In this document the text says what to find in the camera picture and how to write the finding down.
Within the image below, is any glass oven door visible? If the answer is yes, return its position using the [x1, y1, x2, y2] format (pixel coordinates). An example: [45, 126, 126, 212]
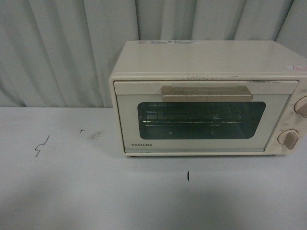
[114, 80, 298, 154]

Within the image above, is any beige oven door handle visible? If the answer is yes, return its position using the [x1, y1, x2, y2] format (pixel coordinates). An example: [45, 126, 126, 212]
[161, 86, 253, 103]

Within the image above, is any cream Toshiba toaster oven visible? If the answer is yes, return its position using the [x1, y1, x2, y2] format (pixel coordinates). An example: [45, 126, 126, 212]
[110, 41, 307, 156]

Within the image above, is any lower beige oven knob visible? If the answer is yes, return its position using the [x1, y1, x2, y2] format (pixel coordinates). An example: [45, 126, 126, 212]
[278, 129, 299, 150]

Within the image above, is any beige oven knob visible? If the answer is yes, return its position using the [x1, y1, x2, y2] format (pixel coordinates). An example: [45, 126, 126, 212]
[294, 96, 307, 118]
[278, 129, 299, 150]

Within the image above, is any upper beige oven knob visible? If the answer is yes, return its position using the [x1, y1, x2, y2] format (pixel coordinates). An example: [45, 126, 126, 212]
[294, 96, 307, 118]

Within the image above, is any white pleated curtain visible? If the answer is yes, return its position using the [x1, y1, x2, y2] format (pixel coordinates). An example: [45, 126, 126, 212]
[0, 0, 307, 107]

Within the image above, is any wire oven rack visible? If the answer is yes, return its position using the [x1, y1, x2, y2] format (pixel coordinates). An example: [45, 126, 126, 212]
[138, 102, 243, 126]

